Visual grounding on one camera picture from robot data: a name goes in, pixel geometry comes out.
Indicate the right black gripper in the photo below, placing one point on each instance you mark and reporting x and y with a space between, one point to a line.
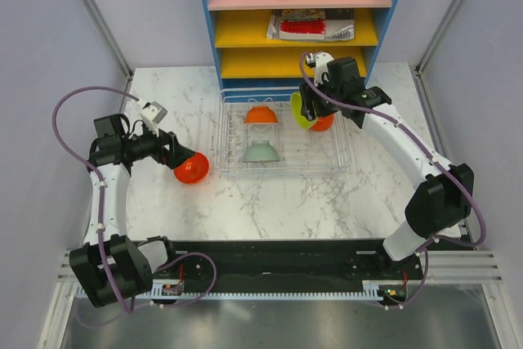
306 107

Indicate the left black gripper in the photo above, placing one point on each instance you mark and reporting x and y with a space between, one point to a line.
176 153

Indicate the red plastic bowl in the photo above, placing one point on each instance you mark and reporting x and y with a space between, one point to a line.
323 124

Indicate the lime green bowl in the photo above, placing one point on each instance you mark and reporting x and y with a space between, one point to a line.
295 105

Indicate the orange bowl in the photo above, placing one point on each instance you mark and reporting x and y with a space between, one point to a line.
261 114
193 170

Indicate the clear wire dish rack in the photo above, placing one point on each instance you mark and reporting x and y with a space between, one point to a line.
302 153

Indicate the pale green bowl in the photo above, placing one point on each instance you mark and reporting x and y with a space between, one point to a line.
260 152

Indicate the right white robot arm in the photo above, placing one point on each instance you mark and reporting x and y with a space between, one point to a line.
442 191

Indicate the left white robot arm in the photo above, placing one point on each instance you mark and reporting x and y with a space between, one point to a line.
109 266

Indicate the red cover magazine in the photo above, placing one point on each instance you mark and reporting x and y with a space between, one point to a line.
301 25

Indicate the spiral notebook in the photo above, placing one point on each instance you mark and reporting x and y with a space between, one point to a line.
339 24

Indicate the blue shelf unit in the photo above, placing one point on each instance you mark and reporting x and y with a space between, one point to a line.
256 44

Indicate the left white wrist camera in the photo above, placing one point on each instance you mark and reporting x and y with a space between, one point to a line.
152 114

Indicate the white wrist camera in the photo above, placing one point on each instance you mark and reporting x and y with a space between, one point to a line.
152 114
319 61

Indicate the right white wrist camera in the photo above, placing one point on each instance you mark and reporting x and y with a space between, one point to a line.
319 61

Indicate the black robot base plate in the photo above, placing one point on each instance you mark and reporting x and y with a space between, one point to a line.
313 265

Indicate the white slotted cable duct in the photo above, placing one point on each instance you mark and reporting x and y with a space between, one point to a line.
160 292

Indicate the aluminium frame rail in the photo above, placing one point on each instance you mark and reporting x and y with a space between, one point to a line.
442 265

